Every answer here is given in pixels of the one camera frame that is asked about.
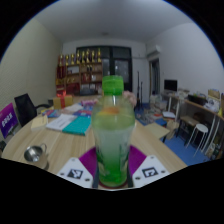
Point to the small metal cup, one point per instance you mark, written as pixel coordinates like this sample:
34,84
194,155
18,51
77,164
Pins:
33,154

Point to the green drink bottle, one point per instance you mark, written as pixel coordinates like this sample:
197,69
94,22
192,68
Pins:
113,140

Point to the pale yellow paper pad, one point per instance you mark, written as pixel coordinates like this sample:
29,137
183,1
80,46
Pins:
39,122

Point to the white booklet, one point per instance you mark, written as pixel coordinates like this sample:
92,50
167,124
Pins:
61,122

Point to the black framed glass door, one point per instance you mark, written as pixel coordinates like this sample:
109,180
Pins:
121,65

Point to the black tripod stand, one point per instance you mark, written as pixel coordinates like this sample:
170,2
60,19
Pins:
138,93

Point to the white round stool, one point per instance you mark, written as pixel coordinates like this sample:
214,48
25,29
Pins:
201,128

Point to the blue patterned book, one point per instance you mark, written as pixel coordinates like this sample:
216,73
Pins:
83,113

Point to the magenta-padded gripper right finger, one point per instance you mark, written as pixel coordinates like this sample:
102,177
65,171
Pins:
138,161

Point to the gift box with red ribbon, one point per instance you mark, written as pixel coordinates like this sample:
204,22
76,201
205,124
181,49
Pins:
63,101

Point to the potted flower bouquet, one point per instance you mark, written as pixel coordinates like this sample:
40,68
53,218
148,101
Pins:
130,96

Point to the long cluttered side desk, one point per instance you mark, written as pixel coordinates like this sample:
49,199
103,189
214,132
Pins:
200,108

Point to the black office chair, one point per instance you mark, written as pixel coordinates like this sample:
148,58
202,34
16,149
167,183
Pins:
25,108

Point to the white wall air conditioner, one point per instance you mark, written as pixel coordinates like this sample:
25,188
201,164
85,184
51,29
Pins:
153,50

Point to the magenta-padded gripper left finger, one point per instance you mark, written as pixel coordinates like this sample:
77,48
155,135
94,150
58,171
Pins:
85,163

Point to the teal book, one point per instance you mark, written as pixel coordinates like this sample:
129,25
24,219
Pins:
78,125

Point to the wooden shelf unit with trophies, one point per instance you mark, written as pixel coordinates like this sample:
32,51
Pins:
78,76

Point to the black computer monitor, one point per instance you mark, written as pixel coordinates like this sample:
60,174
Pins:
170,85

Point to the purple sign board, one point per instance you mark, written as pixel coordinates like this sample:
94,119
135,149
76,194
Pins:
7,120

